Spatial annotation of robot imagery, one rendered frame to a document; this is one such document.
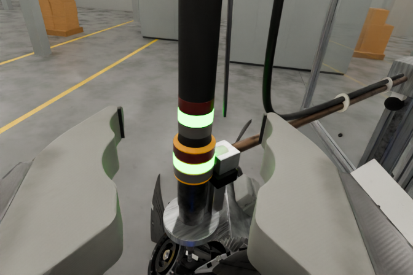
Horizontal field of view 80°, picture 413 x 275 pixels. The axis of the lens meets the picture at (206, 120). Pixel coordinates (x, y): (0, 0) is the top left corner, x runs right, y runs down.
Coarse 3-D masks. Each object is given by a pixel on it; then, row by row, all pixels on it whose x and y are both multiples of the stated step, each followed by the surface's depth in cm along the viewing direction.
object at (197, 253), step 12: (168, 240) 53; (156, 252) 55; (180, 252) 47; (192, 252) 49; (204, 252) 51; (216, 252) 56; (156, 264) 51; (168, 264) 48; (180, 264) 46; (192, 264) 48; (204, 264) 49
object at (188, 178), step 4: (212, 168) 26; (176, 172) 26; (180, 172) 25; (208, 172) 25; (212, 172) 26; (176, 176) 26; (180, 176) 25; (184, 176) 25; (188, 176) 25; (192, 176) 25; (196, 176) 25; (200, 176) 25; (204, 176) 25; (208, 176) 26; (184, 180) 25; (188, 180) 25; (192, 180) 25; (196, 180) 25; (200, 180) 25; (204, 180) 26
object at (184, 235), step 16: (224, 144) 30; (224, 160) 27; (224, 176) 28; (208, 192) 30; (224, 192) 30; (176, 208) 32; (208, 208) 31; (176, 224) 30; (208, 224) 30; (176, 240) 28; (192, 240) 28; (208, 240) 29
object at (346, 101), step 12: (276, 0) 23; (276, 12) 24; (276, 24) 24; (276, 36) 25; (264, 72) 27; (264, 84) 28; (372, 84) 48; (384, 84) 50; (264, 96) 29; (336, 96) 43; (348, 96) 42; (264, 108) 30; (312, 108) 37; (324, 108) 39
